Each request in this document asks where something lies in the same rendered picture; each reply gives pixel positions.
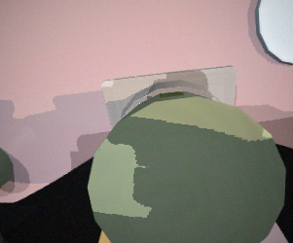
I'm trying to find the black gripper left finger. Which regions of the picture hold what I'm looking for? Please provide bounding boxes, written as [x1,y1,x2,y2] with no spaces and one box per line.
[0,157,101,243]

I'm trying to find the yellow hollow cylinder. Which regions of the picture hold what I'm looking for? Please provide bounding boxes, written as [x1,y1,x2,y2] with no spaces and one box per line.
[99,231,111,243]

